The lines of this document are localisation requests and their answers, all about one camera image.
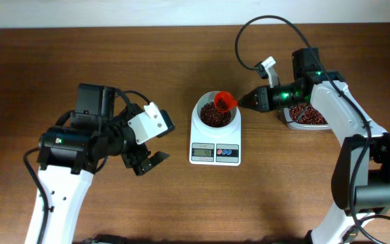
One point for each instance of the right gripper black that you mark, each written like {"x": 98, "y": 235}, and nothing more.
{"x": 264, "y": 99}

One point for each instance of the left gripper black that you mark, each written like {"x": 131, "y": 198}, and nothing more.
{"x": 140, "y": 154}

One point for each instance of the orange measuring scoop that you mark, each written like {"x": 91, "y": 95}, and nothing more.
{"x": 228, "y": 98}

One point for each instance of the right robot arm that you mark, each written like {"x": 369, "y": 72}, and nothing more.
{"x": 360, "y": 184}

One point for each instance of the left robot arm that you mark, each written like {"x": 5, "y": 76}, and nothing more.
{"x": 104, "y": 124}

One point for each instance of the red beans in scoop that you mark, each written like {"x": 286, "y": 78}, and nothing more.
{"x": 222, "y": 106}

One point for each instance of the white digital kitchen scale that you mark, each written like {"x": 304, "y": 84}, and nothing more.
{"x": 215, "y": 146}

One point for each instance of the red beans in bowl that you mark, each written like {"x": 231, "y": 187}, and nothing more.
{"x": 210, "y": 116}

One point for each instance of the white round bowl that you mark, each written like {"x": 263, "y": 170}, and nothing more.
{"x": 207, "y": 98}

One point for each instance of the clear plastic container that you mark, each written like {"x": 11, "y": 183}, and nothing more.
{"x": 284, "y": 116}

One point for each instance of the red beans in container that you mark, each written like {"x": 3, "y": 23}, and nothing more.
{"x": 307, "y": 115}

